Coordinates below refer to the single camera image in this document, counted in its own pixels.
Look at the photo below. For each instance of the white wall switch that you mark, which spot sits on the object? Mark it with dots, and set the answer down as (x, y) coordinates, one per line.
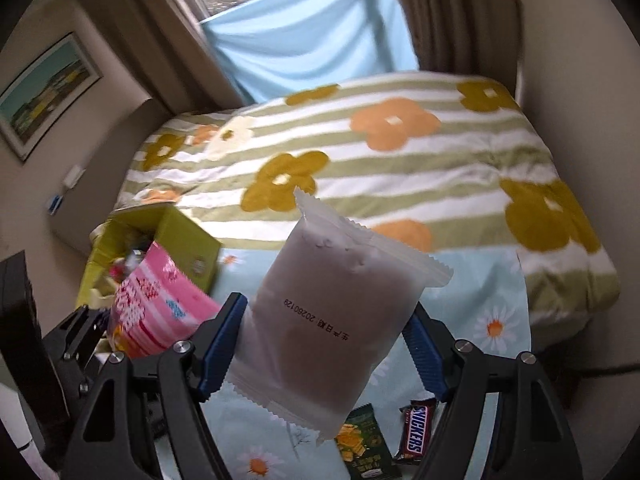
(74, 176)

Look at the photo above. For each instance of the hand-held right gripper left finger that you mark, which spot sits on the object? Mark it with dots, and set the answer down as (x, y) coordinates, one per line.
(220, 347)

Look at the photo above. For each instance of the striped floral blanket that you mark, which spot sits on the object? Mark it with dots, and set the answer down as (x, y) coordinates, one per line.
(400, 170)

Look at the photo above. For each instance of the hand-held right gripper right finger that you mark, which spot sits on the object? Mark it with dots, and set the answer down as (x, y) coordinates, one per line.
(425, 357)

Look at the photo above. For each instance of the light blue daisy tablecloth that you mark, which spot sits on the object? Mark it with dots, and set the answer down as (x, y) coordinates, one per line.
(475, 285)

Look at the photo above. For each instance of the framed wall picture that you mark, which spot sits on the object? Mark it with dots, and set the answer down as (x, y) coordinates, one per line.
(45, 95)

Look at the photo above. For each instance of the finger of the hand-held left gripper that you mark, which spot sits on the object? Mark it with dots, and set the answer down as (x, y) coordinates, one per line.
(80, 380)
(75, 327)

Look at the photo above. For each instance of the blue wall socket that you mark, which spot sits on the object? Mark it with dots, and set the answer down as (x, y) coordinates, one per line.
(54, 204)

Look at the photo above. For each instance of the jumble of snack packets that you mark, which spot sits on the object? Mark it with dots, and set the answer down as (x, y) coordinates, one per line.
(125, 260)

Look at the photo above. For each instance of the frosted white snack packet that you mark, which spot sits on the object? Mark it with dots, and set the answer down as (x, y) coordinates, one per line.
(325, 310)

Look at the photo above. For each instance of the beige curtain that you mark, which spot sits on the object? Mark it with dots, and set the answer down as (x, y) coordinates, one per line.
(160, 25)
(450, 10)

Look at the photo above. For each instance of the yellow-green cardboard box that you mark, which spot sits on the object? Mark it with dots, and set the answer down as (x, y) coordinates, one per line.
(185, 240)

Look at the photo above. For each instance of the light blue hanging cloth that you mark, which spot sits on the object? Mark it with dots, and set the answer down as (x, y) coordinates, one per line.
(300, 50)

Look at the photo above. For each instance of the brown chocolate bar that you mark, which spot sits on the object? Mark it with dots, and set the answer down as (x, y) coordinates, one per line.
(416, 432)

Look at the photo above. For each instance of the green black snack packet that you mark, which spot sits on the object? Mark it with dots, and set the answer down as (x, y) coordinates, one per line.
(362, 445)

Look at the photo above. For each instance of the pink striped snack packet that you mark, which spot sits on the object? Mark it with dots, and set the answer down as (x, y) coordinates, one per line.
(150, 305)

